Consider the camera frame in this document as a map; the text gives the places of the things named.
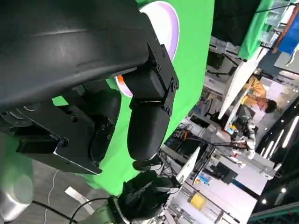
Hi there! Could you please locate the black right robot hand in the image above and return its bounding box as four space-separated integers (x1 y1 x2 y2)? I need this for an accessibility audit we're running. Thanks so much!
121 160 182 221

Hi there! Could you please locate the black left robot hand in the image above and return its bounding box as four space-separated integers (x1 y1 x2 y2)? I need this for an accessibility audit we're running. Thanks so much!
0 0 180 175

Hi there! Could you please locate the white panel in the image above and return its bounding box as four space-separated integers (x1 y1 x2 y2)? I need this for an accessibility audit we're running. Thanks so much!
176 147 201 182

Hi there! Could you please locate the yellow box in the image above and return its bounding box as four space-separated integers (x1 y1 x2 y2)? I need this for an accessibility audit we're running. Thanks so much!
190 192 207 212

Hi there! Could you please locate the black monitor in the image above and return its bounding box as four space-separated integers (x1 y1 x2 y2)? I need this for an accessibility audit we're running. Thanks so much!
206 50 225 70
210 162 239 185

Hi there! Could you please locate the lilac plate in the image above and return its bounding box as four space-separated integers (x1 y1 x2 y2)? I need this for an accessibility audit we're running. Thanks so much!
114 1 180 98

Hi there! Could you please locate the green table cloth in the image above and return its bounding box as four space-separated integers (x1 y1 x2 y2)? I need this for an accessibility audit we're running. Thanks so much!
0 0 215 196

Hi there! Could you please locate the silver rounded robot shell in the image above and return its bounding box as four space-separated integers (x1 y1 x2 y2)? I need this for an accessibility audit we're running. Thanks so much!
0 175 33 222

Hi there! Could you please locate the white workshop table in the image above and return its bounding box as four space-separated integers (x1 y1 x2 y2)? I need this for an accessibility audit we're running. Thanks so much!
219 50 264 119

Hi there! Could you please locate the person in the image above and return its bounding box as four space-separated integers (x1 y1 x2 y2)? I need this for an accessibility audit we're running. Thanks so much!
242 74 278 115

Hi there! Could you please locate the black backdrop curtain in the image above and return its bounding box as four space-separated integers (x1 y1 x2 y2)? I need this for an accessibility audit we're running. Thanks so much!
211 0 262 46

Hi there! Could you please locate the green hanging cloth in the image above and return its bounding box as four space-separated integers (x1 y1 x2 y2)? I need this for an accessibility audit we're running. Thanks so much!
238 0 278 63

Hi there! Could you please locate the blue tarp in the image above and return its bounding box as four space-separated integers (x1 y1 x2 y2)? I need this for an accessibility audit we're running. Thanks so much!
278 14 299 61

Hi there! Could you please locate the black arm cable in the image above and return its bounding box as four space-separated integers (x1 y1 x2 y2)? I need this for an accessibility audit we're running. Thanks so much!
32 198 110 224

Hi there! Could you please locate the thin white floor cable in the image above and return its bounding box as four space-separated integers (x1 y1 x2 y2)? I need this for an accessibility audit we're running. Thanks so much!
44 169 59 224

